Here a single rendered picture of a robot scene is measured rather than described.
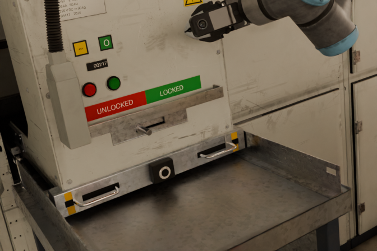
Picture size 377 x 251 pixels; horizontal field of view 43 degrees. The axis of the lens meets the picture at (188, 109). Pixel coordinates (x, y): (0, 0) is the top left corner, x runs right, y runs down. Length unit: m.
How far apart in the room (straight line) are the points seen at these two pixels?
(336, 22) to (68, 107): 0.56
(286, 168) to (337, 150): 0.91
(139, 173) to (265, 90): 0.75
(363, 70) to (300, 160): 1.06
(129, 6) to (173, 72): 0.20
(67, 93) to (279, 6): 0.45
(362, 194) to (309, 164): 1.19
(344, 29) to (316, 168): 0.33
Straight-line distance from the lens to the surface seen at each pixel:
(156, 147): 1.22
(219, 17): 1.05
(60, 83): 0.98
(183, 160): 1.26
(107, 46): 1.12
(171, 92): 1.21
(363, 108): 2.21
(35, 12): 1.07
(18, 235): 1.54
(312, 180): 1.19
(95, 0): 1.10
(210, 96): 1.22
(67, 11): 1.08
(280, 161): 1.26
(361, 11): 2.12
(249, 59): 1.73
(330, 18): 1.02
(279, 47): 1.81
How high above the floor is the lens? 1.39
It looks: 17 degrees down
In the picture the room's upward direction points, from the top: 8 degrees counter-clockwise
